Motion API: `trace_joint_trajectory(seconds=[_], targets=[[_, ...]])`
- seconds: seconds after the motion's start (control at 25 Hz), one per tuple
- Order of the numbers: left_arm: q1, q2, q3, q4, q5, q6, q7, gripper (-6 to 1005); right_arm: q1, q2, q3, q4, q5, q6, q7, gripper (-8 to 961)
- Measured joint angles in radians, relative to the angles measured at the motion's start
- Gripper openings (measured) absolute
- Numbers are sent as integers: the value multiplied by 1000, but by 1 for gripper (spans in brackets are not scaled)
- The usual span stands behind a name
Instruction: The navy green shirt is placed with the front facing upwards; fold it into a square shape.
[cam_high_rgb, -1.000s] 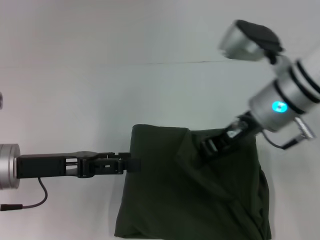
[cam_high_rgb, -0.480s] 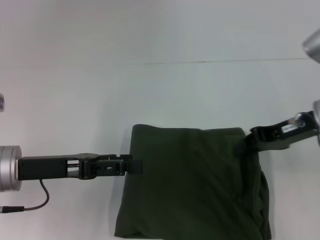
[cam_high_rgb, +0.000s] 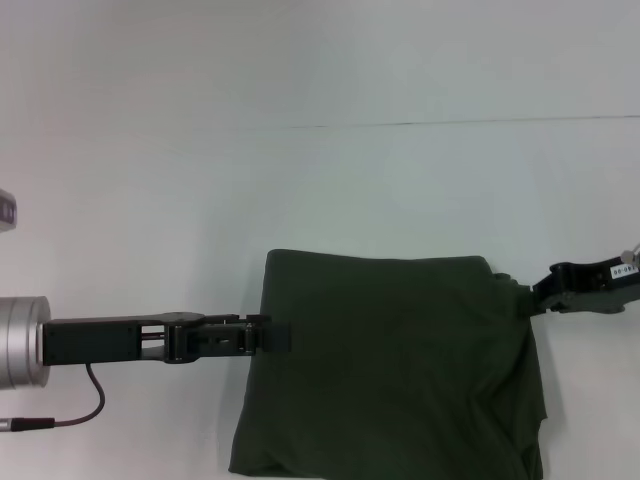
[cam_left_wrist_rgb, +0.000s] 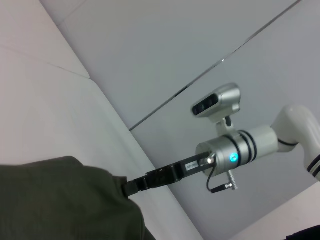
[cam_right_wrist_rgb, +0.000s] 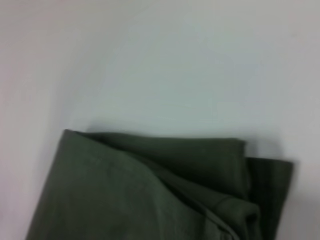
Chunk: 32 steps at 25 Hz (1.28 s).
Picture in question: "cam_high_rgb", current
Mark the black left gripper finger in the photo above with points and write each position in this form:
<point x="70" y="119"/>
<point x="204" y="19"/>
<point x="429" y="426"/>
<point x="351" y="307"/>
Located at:
<point x="235" y="318"/>
<point x="250" y="340"/>

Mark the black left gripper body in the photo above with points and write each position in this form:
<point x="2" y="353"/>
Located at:
<point x="100" y="342"/>

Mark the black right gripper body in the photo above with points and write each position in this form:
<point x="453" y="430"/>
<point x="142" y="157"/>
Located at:
<point x="600" y="290"/>

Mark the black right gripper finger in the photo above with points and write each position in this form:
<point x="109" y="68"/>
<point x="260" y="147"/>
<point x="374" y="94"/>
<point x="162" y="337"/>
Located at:
<point x="547" y="287"/>
<point x="555" y="309"/>

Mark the dark green printed t-shirt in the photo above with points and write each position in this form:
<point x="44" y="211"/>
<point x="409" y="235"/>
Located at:
<point x="390" y="375"/>

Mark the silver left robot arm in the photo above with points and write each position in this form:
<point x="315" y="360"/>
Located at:
<point x="20" y="342"/>

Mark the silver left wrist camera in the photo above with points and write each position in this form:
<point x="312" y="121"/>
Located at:
<point x="7" y="210"/>

